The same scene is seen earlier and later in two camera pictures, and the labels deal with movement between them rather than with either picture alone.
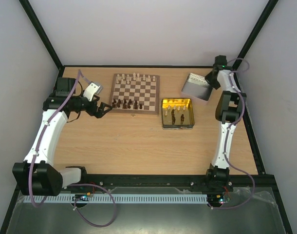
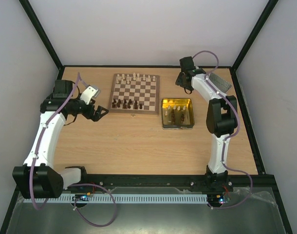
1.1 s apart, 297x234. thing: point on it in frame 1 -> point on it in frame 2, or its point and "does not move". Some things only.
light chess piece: (118, 78) does not move
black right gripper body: (212, 79) -> (180, 79)
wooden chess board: (135, 93) does not move
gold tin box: (177, 113) does not move
